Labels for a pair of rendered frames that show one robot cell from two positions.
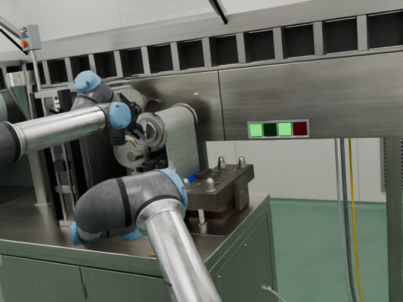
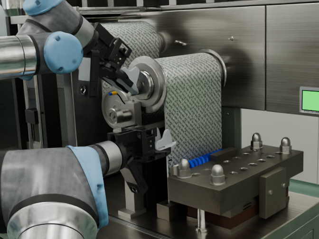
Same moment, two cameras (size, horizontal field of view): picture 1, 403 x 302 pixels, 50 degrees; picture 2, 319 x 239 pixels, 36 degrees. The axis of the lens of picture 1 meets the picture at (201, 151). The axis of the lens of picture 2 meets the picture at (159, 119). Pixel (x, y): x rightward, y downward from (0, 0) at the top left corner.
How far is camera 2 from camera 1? 0.44 m
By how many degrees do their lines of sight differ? 16
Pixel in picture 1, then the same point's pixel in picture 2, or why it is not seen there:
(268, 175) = not seen: outside the picture
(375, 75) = not seen: outside the picture
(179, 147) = (187, 112)
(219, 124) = (259, 85)
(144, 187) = (32, 174)
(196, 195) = (193, 187)
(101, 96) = (59, 23)
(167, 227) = not seen: outside the picture
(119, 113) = (60, 49)
